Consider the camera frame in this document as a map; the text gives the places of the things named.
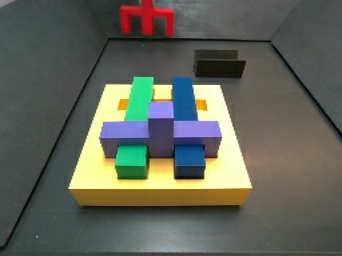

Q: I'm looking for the red E-shaped block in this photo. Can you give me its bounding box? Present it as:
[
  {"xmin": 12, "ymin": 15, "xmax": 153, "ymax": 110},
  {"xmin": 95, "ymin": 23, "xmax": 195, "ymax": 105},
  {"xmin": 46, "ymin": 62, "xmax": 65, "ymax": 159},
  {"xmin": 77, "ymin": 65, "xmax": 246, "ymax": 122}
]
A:
[{"xmin": 119, "ymin": 0, "xmax": 175, "ymax": 36}]

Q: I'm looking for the yellow base board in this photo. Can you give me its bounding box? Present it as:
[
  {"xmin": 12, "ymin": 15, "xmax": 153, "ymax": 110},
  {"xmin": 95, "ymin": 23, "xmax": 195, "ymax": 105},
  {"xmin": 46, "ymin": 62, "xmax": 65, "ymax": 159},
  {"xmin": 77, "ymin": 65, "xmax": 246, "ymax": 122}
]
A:
[{"xmin": 70, "ymin": 84, "xmax": 253, "ymax": 206}]

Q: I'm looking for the purple cross block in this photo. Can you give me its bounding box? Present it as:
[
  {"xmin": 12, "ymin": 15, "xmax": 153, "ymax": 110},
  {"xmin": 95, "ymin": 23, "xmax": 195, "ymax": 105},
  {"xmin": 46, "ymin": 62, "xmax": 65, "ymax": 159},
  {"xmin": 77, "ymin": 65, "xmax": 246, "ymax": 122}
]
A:
[{"xmin": 99, "ymin": 102, "xmax": 222, "ymax": 158}]

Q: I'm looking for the blue long block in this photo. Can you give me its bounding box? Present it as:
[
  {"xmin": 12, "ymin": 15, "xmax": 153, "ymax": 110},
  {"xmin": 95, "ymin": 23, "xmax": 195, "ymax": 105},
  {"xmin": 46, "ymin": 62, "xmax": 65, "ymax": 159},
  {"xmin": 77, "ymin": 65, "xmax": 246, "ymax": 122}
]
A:
[{"xmin": 173, "ymin": 77, "xmax": 206, "ymax": 179}]

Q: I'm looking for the green long block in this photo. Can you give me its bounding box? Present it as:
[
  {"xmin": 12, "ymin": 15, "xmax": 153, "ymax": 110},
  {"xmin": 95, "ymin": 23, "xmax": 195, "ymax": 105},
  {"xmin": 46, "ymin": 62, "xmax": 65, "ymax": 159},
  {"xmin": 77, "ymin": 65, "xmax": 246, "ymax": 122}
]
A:
[{"xmin": 115, "ymin": 77, "xmax": 154, "ymax": 179}]

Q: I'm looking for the black metal bracket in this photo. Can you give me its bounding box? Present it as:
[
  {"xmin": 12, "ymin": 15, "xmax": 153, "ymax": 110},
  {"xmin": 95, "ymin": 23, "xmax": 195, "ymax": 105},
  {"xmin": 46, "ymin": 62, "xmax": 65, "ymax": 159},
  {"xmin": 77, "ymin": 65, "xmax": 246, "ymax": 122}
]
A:
[{"xmin": 194, "ymin": 50, "xmax": 246, "ymax": 78}]

